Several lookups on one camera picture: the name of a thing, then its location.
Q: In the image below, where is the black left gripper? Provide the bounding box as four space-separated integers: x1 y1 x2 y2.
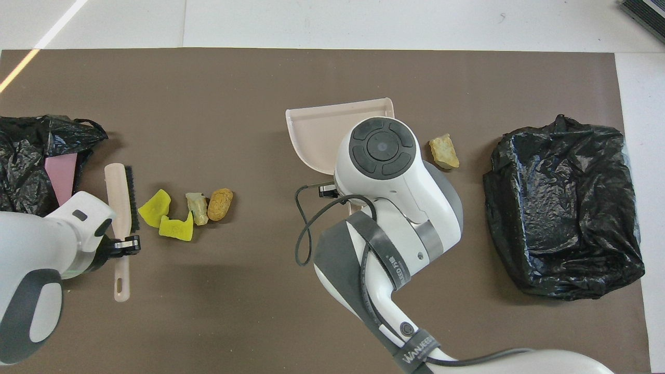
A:
86 235 141 273

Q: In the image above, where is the wedge bright yellow sponge piece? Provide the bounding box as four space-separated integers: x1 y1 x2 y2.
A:
138 189 172 228

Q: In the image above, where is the beige hand brush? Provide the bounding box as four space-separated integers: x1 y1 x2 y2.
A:
104 163 140 303

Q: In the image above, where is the notched bright yellow sponge piece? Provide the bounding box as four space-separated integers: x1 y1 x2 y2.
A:
158 210 194 242

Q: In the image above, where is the grey beige sponge chunk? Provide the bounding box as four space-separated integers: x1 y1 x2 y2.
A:
185 192 209 226

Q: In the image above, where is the orange brown sponge chunk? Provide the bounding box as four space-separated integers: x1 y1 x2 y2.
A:
207 188 234 222

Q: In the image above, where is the beige plastic dustpan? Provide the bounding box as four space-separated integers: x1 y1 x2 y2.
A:
286 98 394 213

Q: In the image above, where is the blocky pale yellow sponge chunk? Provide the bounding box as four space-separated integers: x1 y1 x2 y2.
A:
429 133 460 170

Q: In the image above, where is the pink plastic bin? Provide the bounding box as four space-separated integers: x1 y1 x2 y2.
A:
44 152 78 207

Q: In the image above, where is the black bag over pink bin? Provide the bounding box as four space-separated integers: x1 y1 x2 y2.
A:
0 114 109 218

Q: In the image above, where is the black bag lined bin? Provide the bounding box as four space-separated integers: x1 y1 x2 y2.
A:
482 114 646 302

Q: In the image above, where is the brown table mat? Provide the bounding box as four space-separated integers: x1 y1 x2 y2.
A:
0 48 651 374

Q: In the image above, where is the dark ribbed floor object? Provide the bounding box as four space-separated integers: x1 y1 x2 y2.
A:
618 0 665 43

